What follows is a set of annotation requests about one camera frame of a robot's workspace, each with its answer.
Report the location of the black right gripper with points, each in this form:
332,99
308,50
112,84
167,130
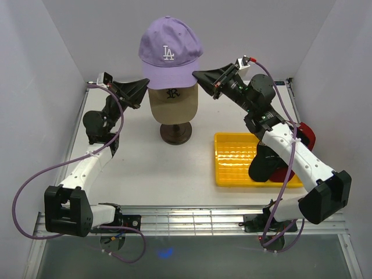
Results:
214,82

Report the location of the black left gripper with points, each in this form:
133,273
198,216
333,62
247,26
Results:
131,93

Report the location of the beige R baseball cap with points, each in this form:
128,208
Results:
174,105

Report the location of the purple LA baseball cap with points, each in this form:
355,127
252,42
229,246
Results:
170,52

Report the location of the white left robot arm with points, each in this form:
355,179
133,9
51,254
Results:
66,206

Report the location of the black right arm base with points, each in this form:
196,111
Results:
255,223

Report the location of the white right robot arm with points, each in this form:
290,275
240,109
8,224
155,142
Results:
327,191

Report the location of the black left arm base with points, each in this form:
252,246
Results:
131,220

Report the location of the yellow plastic tray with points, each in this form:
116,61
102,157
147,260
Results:
233,154

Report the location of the black cap in tray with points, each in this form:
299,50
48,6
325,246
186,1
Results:
263,164

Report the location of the red baseball cap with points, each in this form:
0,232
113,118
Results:
308,138

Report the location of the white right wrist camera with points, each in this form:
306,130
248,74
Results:
244,63

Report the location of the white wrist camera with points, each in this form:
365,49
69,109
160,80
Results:
244,63
104,79

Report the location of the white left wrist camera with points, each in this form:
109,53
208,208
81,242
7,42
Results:
104,79

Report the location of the aluminium front rail frame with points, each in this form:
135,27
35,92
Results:
191,225

